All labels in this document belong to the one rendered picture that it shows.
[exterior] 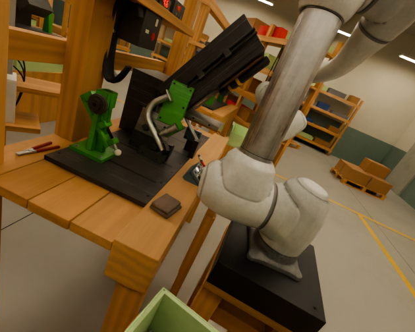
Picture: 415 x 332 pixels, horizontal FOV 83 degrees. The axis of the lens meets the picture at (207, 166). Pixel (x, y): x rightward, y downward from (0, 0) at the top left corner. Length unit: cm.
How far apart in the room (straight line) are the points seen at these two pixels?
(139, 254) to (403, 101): 1084
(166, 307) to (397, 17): 84
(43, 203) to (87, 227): 15
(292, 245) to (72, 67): 103
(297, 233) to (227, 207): 21
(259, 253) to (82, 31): 101
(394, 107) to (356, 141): 167
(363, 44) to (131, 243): 83
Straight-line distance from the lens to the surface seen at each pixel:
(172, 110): 118
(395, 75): 1096
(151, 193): 92
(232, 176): 64
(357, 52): 83
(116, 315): 95
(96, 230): 77
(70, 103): 116
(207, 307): 88
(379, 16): 77
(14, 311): 167
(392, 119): 1110
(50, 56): 111
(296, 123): 106
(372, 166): 755
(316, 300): 84
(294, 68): 64
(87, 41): 109
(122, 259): 75
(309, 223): 72
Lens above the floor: 141
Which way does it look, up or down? 23 degrees down
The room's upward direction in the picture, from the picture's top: 24 degrees clockwise
